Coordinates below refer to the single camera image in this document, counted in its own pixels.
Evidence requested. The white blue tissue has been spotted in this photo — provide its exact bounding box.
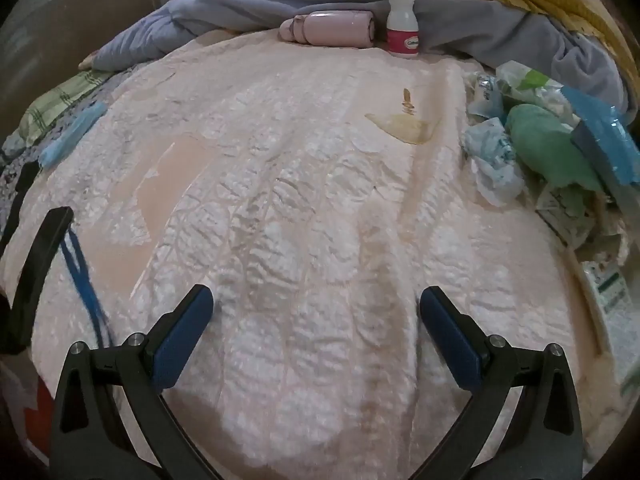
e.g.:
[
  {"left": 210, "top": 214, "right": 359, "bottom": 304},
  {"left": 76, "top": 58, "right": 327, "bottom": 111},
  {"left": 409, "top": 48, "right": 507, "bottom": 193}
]
[{"left": 463, "top": 117, "right": 525, "bottom": 207}]

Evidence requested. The green towel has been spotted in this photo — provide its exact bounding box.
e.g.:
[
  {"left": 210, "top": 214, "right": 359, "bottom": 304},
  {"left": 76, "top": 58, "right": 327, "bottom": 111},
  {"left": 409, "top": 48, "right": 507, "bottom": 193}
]
[{"left": 506, "top": 104, "right": 602, "bottom": 192}]

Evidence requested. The blue snack wrapper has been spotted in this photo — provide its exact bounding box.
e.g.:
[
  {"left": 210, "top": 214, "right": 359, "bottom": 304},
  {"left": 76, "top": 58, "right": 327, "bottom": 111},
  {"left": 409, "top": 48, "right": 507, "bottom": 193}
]
[{"left": 561, "top": 86, "right": 639, "bottom": 186}]

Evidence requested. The white green wipes packet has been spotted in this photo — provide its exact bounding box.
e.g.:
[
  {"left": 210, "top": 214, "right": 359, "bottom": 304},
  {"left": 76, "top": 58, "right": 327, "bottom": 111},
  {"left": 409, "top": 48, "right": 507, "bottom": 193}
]
[{"left": 496, "top": 61, "right": 579, "bottom": 126}]

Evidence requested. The white blue medicine box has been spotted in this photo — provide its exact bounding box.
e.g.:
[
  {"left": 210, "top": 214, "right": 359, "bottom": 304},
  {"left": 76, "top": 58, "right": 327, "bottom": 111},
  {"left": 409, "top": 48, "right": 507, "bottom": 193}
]
[{"left": 578, "top": 258, "right": 639, "bottom": 391}]

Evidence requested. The green plaid cloth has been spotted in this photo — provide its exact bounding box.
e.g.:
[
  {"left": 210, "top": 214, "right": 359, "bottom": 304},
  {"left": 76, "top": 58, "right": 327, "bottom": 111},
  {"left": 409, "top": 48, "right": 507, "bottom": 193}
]
[{"left": 1, "top": 70, "right": 113, "bottom": 160}]

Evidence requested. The grey-blue blanket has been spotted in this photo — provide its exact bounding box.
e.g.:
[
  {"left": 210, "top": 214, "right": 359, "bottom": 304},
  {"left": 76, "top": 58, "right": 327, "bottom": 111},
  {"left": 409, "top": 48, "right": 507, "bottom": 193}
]
[{"left": 81, "top": 0, "right": 639, "bottom": 115}]

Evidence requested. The white bottle red label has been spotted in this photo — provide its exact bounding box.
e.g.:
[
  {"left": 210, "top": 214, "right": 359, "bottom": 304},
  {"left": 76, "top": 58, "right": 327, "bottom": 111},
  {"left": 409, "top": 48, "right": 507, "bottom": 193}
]
[{"left": 386, "top": 0, "right": 420, "bottom": 58}]

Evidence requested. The pink bottle lying down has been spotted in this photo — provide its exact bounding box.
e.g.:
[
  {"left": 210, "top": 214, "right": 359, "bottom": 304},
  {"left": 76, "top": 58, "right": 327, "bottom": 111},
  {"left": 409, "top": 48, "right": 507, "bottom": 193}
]
[{"left": 279, "top": 10, "right": 375, "bottom": 49}]

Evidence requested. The black strap with blue cord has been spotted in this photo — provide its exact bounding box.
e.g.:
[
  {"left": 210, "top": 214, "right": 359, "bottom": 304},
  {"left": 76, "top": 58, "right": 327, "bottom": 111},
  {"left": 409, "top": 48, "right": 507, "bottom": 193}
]
[{"left": 0, "top": 160, "right": 109, "bottom": 356}]

